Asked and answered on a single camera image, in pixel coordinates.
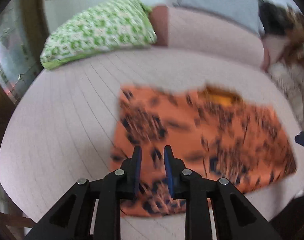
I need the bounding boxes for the orange black floral garment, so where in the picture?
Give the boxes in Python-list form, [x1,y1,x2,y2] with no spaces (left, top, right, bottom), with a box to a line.
[111,85,296,217]

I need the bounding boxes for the dark fuzzy clothing heap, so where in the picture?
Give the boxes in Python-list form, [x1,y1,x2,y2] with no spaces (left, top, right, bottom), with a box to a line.
[259,2,294,36]

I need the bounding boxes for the beige striped pillow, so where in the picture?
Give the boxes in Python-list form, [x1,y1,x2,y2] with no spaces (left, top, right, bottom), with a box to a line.
[268,62,304,131]

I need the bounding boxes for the brown crumpled cloth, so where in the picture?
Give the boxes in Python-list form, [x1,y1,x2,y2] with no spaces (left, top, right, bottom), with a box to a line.
[282,6,304,68]

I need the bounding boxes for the grey pillow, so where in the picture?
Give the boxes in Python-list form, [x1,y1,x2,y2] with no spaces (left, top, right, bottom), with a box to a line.
[175,0,264,35]

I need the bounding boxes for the leaded glass window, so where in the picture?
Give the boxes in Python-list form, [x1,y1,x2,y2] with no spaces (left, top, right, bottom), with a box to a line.
[0,0,42,104]

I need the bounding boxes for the green white patterned pillow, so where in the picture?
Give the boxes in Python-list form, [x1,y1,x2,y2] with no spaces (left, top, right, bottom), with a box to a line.
[40,0,157,70]

